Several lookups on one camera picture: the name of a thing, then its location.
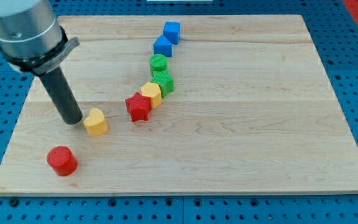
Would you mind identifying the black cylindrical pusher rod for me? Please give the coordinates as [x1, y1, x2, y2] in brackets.
[39, 67, 83, 124]

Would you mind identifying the yellow heart block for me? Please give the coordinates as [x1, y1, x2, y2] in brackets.
[83, 108, 109, 136]

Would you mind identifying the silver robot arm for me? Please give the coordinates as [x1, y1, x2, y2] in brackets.
[0, 0, 83, 124]

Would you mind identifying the red star block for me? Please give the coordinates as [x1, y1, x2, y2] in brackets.
[125, 92, 152, 122]

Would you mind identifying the green star block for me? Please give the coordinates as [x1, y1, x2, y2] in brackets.
[151, 70, 174, 98]

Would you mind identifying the red cylinder block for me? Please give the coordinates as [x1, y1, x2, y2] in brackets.
[47, 146, 78, 176]

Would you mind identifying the yellow hexagon block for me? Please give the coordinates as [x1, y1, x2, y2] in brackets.
[140, 82, 162, 108]

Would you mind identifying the green cylinder block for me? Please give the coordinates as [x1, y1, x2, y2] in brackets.
[149, 54, 168, 76]

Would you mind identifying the blue triangular block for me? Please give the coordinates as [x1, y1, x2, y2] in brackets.
[153, 35, 172, 57]

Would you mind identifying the blue cube block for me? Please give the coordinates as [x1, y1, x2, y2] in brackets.
[163, 21, 180, 45]

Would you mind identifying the light wooden board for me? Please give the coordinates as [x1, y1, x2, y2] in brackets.
[0, 14, 358, 197]

